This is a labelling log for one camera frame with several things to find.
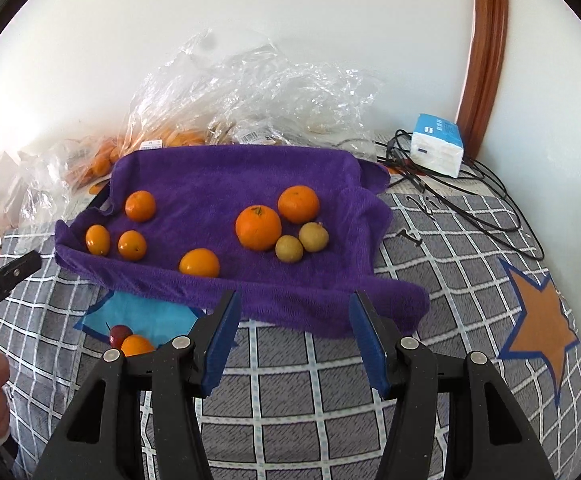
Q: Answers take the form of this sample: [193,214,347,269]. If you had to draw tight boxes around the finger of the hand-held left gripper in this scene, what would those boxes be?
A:
[0,252,42,295]

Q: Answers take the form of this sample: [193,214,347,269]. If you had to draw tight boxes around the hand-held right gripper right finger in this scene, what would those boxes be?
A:
[349,290,556,480]

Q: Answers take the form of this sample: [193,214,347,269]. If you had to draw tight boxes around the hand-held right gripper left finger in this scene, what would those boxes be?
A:
[35,289,242,480]

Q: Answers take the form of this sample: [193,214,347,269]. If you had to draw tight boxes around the large oval orange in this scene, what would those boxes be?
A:
[179,248,221,279]

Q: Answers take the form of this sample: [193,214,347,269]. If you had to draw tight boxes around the small yellow longan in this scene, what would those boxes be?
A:
[299,222,329,253]
[275,234,304,264]

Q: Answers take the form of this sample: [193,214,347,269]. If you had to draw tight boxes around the orange mandarin with green stem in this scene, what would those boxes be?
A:
[235,205,283,252]

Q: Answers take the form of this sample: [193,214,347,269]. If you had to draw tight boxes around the grey checked bedsheet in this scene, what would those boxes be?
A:
[0,130,581,480]

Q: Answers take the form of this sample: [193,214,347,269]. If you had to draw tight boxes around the white plastic bag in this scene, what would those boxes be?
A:
[0,152,36,233]

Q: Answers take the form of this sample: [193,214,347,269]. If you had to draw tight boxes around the red cherry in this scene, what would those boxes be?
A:
[105,322,132,348]

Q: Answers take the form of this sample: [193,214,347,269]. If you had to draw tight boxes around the clear plastic bag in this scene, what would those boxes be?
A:
[210,55,386,158]
[123,30,231,158]
[18,135,121,198]

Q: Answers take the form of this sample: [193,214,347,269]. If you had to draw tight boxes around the purple towel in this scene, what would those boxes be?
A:
[54,145,431,339]

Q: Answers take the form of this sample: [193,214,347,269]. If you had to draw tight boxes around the blue white tissue pack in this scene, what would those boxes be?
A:
[410,113,465,179]

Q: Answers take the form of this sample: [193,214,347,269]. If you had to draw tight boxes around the brown wooden door frame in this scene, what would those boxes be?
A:
[456,0,510,161]

